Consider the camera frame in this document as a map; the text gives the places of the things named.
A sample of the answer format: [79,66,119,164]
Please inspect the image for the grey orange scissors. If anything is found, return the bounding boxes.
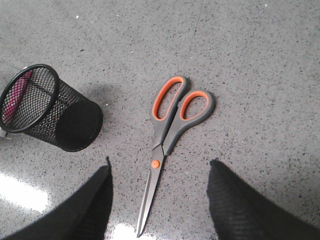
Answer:
[136,75,216,238]

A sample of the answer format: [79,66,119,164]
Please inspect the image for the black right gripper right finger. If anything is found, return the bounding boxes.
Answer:
[207,159,320,240]

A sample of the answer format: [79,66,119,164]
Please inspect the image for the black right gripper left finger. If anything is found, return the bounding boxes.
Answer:
[5,157,113,240]

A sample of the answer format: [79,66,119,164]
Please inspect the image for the pink highlighter pen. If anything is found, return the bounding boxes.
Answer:
[1,70,33,124]

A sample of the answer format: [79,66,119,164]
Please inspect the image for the black mesh pen bin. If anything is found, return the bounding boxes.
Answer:
[0,64,103,152]

